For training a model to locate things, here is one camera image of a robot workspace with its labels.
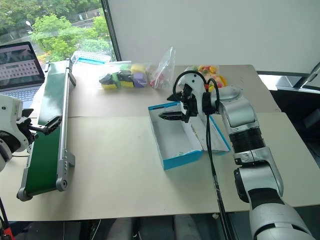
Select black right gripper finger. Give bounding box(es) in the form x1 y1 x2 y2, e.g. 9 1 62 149
166 91 185 103
158 111 190 124

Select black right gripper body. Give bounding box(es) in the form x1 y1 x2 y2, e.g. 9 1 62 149
180 84 199 119

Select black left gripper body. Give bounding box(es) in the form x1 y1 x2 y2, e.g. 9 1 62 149
16 116 40 151

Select blue white cardboard box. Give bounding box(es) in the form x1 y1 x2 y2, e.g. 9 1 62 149
147 101 232 171

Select clear plastic bag red items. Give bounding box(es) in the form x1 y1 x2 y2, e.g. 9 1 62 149
149 46 177 90

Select bag of yellow red toys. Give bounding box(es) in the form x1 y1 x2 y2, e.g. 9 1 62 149
184 64 228 89

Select purple sponge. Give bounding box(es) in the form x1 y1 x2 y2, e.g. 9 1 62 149
132 72 148 89

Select open laptop computer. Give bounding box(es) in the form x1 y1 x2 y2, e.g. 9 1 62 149
0 41 46 104

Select yellow sponge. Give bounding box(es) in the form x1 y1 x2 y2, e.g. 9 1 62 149
130 64 146 75

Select clear bag of sponges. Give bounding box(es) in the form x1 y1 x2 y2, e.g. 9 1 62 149
96 61 153 91

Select black sponge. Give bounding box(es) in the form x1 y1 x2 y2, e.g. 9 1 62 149
99 73 114 85

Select white partition board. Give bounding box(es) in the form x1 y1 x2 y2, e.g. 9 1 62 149
101 0 320 76

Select white plastic basket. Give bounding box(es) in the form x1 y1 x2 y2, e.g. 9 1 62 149
70 50 112 67

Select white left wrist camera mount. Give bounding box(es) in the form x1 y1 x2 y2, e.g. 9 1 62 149
0 94 34 154

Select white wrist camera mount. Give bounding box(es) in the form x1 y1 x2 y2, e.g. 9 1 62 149
177 71 209 112
0 94 34 154

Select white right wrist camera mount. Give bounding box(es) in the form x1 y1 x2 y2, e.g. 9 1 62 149
177 71 209 112

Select green conveyor belt silver frame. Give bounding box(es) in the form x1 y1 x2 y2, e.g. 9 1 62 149
16 57 77 202

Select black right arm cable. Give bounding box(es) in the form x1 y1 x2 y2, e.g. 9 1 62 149
173 70 235 240

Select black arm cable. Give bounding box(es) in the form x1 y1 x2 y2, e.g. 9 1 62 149
0 196 13 240
173 70 235 240

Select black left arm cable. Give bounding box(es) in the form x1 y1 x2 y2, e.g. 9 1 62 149
0 196 13 240

